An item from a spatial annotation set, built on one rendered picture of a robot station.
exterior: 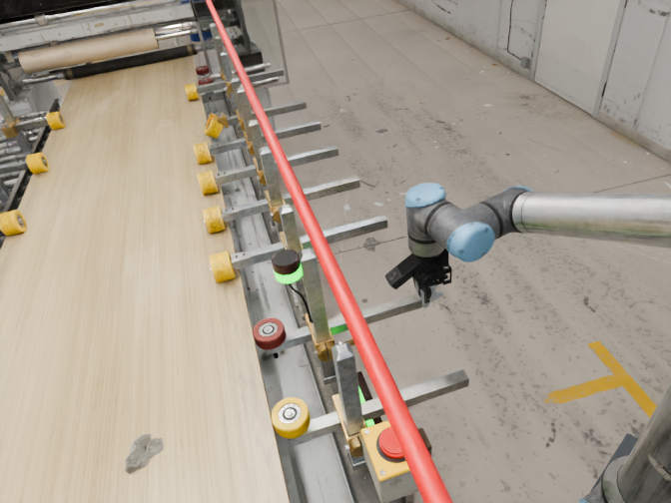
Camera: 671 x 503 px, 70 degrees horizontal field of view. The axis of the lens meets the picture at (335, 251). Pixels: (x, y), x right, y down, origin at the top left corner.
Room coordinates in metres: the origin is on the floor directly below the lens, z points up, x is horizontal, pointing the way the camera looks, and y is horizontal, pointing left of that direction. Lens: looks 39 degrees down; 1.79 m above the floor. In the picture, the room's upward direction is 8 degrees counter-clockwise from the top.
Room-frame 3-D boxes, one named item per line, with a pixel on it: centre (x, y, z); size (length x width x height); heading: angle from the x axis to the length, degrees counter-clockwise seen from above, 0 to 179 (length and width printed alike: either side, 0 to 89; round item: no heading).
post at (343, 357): (0.56, 0.01, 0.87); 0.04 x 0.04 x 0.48; 12
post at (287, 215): (1.05, 0.11, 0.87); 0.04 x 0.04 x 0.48; 12
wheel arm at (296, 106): (2.09, 0.22, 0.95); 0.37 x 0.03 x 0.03; 102
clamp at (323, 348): (0.83, 0.07, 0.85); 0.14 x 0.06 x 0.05; 12
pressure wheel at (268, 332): (0.82, 0.19, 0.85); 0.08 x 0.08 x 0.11
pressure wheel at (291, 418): (0.57, 0.14, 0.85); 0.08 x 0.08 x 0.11
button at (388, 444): (0.30, -0.04, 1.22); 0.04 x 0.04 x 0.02
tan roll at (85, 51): (3.24, 1.13, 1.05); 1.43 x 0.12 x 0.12; 102
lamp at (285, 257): (0.79, 0.11, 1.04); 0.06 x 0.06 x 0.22; 12
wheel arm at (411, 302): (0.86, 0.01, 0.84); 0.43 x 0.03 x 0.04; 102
